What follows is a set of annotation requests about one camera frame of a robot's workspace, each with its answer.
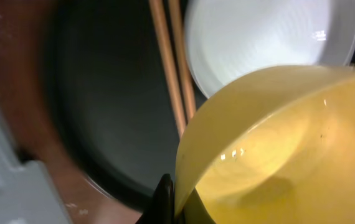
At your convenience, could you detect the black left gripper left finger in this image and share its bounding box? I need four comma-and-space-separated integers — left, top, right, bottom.
136, 174, 174, 224

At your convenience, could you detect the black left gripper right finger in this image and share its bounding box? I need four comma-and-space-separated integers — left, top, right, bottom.
177, 189, 215, 224

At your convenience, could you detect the yellow bowl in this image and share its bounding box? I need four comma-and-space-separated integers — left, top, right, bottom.
174, 66, 355, 223

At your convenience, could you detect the pale green plate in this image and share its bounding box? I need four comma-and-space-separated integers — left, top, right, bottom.
184, 0, 355, 97

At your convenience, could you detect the wooden chopstick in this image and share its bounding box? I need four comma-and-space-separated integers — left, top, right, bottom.
168, 0, 196, 121
148, 0, 186, 138

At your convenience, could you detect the grey dishwasher rack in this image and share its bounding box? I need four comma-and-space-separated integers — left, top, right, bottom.
0, 113, 71, 224

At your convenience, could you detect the round black tray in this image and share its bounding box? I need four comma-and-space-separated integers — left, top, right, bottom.
43, 0, 179, 211

